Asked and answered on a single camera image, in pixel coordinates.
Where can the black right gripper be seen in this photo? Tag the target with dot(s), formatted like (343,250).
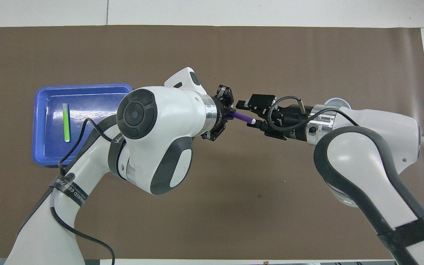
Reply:
(293,121)

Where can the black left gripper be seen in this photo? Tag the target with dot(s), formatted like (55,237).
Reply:
(221,116)

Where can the purple pen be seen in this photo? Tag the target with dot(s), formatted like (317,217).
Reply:
(241,116)

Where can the green pen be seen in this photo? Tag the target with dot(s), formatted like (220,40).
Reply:
(66,125)

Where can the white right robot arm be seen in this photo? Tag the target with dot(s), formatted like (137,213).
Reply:
(366,154)

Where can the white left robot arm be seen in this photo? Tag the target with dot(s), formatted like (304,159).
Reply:
(160,121)

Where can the translucent plastic cup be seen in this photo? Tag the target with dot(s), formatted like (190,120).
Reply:
(335,101)

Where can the brown table mat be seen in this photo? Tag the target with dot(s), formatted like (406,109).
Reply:
(234,221)

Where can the blue plastic tray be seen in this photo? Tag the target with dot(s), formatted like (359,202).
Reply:
(50,147)

